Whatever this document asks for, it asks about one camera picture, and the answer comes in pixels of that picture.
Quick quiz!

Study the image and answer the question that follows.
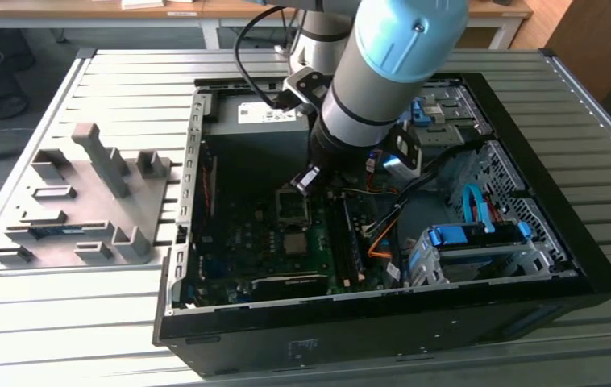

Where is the metal disk bay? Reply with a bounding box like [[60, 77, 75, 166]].
[[403, 225, 579, 288]]

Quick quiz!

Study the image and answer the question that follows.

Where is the thin red wire strip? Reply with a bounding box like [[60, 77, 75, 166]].
[[202, 155, 219, 217]]

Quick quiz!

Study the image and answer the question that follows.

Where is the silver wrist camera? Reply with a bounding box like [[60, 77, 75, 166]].
[[282, 67, 332, 113], [375, 123, 426, 179]]

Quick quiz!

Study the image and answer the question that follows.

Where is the orange data wire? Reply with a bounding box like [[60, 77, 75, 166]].
[[367, 217, 397, 259]]

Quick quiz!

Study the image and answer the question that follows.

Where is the metal drive cage with latches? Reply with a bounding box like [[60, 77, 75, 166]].
[[407, 82, 497, 175]]

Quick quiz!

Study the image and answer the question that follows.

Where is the black RAM slot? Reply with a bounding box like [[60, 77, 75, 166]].
[[341, 191, 367, 282], [326, 191, 353, 285]]

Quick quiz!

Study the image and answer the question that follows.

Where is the black sleeved wire bundle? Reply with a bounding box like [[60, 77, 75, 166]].
[[362, 139, 487, 239]]

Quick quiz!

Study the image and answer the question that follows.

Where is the brown wooden cabinet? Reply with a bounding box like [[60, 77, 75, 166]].
[[545, 0, 611, 102]]

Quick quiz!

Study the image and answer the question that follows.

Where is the blue plastic drive latch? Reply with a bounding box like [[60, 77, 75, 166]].
[[410, 98, 430, 127]]

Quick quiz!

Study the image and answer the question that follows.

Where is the grey parts rack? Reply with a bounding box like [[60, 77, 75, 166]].
[[0, 122, 186, 270]]

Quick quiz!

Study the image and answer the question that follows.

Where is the hard disk in blue carrier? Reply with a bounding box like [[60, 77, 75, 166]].
[[426, 220, 534, 248]]

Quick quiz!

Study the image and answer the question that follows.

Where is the CPU socket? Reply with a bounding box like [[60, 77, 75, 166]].
[[279, 229, 316, 261]]

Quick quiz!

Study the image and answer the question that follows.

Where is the RAM stick with blue label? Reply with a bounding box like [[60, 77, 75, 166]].
[[26, 227, 87, 239]]

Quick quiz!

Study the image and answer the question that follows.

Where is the dark green motherboard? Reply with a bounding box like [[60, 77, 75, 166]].
[[190, 177, 398, 306]]

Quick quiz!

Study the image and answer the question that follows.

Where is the grey power supply unit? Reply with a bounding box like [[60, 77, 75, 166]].
[[207, 92, 312, 170]]

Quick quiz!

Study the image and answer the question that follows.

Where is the black PC case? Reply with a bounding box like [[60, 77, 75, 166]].
[[152, 71, 611, 378]]

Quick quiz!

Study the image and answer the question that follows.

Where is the black camera cable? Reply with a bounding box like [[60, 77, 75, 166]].
[[232, 4, 292, 110]]

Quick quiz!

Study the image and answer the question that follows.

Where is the wooden top desk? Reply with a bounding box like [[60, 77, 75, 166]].
[[0, 0, 534, 52]]

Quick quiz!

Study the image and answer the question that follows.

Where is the blue data wire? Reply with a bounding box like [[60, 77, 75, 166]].
[[461, 183, 497, 234]]

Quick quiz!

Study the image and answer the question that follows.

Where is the metal socket cover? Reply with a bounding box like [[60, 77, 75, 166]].
[[275, 185, 314, 227]]

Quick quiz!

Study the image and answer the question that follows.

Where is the black graphics card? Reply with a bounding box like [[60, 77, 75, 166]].
[[250, 273, 332, 302]]

